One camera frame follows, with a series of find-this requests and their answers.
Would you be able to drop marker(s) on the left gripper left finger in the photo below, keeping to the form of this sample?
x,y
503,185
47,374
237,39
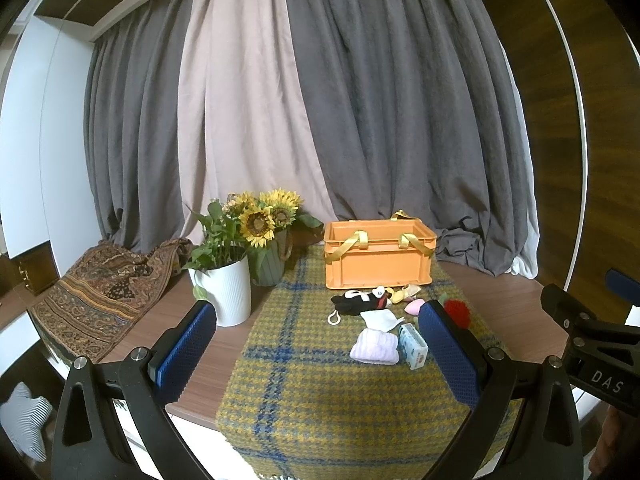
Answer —
x,y
89,442

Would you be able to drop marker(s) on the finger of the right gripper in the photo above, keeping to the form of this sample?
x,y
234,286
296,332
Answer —
x,y
623,286
565,310

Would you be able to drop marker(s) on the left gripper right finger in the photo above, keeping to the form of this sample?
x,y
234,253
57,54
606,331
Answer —
x,y
544,442

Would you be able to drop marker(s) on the red knitted pouf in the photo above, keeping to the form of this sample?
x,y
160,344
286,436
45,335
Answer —
x,y
459,312

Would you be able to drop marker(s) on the blue tissue pack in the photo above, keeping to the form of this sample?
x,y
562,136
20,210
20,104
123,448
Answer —
x,y
412,347

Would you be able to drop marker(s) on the white cloth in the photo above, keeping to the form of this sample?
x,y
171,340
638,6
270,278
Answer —
x,y
381,320

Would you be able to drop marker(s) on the lavender towel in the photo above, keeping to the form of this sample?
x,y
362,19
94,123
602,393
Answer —
x,y
375,347

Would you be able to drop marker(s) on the black mouse plush keychain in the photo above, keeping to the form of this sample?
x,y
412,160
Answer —
x,y
354,302

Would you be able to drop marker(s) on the striped star pillow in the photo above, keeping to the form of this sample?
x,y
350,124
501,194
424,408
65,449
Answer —
x,y
23,418

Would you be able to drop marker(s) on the brown paisley cloth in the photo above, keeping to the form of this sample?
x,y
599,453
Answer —
x,y
96,303

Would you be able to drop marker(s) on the pink makeup sponge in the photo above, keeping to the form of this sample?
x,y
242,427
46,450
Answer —
x,y
413,307

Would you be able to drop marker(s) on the cream crumpled small toy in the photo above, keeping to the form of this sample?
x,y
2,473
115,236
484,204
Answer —
x,y
403,294

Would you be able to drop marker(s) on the orange plastic crate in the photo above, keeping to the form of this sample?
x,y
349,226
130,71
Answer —
x,y
362,254

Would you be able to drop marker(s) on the white ribbed flower pot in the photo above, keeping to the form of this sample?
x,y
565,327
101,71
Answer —
x,y
227,289

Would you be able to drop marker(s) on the yellow blue plaid table runner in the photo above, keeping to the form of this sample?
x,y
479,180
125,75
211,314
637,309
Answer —
x,y
299,407

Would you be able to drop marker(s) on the green leafy plant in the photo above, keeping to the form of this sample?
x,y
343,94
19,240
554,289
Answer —
x,y
222,245

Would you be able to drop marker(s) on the green ribbed vase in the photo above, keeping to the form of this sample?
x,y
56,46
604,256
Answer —
x,y
267,264

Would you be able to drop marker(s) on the grey curtain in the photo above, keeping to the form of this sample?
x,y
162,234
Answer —
x,y
412,106

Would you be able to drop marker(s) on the sunflower bouquet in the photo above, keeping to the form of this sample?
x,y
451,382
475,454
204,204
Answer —
x,y
262,216

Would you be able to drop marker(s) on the beige curtain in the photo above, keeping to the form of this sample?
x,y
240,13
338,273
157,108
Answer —
x,y
242,120

